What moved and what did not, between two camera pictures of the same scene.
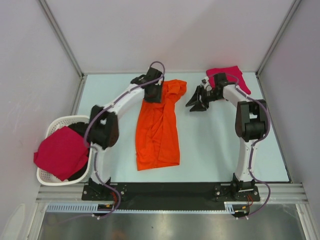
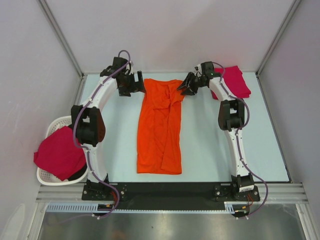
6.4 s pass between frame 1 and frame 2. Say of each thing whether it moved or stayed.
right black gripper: moved
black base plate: stayed
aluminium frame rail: stayed
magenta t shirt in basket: stayed
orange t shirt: moved
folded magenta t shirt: stayed
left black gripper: moved
